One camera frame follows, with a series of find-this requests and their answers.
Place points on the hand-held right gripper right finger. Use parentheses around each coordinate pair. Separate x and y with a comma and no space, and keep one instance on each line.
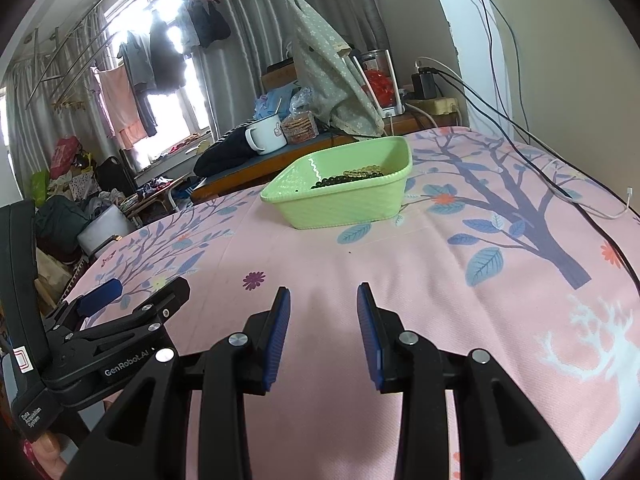
(367,330)

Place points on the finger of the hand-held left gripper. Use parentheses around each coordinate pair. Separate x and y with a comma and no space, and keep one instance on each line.
(100,294)
(160,300)

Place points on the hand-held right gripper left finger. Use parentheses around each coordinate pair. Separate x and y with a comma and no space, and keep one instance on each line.
(277,330)

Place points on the green plastic basket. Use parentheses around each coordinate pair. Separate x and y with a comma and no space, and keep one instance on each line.
(340,200)

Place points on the person's left hand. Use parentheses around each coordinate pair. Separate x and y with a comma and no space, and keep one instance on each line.
(47,455)

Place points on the white storage box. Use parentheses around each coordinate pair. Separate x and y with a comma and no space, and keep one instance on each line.
(102,230)

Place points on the dark green cloth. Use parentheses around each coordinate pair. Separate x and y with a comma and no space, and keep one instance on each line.
(60,222)

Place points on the pink printed bedsheet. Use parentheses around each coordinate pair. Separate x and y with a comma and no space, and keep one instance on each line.
(450,285)

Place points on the small wooden table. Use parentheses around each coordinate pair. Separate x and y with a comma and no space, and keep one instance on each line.
(155,197)

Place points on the black chair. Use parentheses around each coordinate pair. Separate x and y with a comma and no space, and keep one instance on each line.
(115,175)

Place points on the green bag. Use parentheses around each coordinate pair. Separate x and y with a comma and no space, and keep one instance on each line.
(41,187)

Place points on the red bag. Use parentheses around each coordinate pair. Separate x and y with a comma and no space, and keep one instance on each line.
(65,157)

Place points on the wooden desk with blue top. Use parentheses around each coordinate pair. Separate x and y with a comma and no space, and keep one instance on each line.
(240,175)

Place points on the dark navy garment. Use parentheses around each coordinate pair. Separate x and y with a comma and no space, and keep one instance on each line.
(225,152)

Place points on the pink hanging garment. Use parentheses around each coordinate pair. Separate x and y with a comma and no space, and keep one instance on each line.
(120,105)

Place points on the white enamel mug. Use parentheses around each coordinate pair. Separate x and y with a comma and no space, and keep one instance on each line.
(267,135)

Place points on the clear biscuit packet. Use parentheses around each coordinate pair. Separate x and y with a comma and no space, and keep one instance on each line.
(300,127)

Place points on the light blue garment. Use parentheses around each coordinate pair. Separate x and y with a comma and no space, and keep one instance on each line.
(272,102)

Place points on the beige power strip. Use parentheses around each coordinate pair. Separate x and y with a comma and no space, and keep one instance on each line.
(435,106)

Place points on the dark hanging garments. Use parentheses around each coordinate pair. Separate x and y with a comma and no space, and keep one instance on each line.
(157,60)

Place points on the metal drying rack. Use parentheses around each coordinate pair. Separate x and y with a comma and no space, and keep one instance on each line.
(75,50)

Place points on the blender jar with red contents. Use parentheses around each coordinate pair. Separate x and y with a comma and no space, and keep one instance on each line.
(382,82)

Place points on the black charger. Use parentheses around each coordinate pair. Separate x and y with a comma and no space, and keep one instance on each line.
(425,86)

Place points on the cardboard box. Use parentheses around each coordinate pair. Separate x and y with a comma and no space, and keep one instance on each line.
(280,77)

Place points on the grey floral cloth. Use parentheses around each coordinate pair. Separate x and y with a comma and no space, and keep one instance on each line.
(325,60)

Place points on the black hanging garment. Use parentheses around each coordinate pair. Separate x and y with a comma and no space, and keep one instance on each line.
(210,27)

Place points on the grey curtain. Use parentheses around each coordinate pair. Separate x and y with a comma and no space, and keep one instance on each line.
(250,35)

